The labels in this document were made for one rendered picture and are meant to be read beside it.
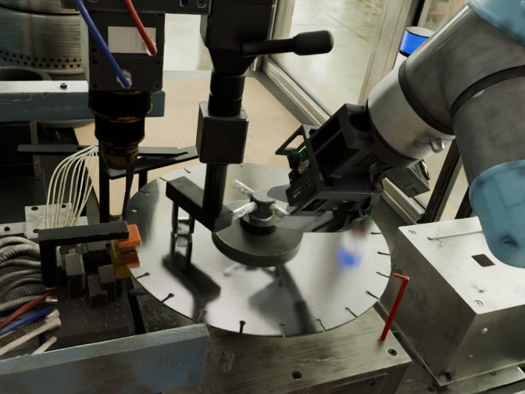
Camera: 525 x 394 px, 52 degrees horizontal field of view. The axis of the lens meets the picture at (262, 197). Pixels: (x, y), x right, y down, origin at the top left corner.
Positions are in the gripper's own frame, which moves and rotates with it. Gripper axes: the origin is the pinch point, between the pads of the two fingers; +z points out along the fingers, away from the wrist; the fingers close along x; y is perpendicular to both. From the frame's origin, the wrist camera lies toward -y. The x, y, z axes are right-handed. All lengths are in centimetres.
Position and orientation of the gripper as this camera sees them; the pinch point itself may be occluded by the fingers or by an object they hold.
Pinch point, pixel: (295, 220)
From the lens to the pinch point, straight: 62.9
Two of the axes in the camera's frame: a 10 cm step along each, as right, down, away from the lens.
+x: 2.0, 9.0, -3.9
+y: -8.5, -0.3, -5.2
